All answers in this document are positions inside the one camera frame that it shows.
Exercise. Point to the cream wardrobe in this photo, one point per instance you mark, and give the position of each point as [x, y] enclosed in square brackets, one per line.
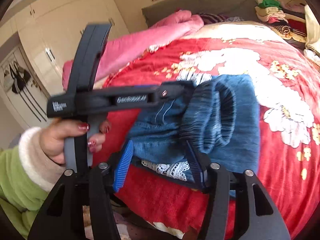
[42, 35]

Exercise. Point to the red floral quilt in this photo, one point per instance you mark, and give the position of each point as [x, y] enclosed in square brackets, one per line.
[277, 127]

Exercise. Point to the pink folded blanket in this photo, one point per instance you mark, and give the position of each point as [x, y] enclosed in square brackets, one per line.
[121, 51]

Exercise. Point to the striped dark pillow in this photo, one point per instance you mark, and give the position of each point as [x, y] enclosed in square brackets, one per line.
[214, 18]

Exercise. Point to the bags hanging on door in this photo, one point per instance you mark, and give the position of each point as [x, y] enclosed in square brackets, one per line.
[26, 95]

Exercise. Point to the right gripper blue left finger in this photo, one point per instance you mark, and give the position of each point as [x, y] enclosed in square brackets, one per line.
[123, 162]

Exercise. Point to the cream window curtain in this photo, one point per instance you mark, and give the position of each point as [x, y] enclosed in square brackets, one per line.
[312, 30]

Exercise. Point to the grey upholstered headboard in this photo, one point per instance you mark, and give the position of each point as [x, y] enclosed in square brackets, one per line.
[243, 8]

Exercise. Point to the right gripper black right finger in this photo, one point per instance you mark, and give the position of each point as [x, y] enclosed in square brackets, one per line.
[198, 163]

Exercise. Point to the blue denim pants with lace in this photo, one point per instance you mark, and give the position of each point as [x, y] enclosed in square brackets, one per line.
[219, 117]

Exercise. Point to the green fleece sleeve forearm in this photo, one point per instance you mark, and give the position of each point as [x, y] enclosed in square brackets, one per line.
[27, 176]

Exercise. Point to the left hand red nails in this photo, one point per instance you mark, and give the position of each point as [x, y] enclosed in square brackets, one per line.
[52, 138]

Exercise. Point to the stack of folded clothes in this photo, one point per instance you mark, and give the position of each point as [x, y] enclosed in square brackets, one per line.
[287, 20]

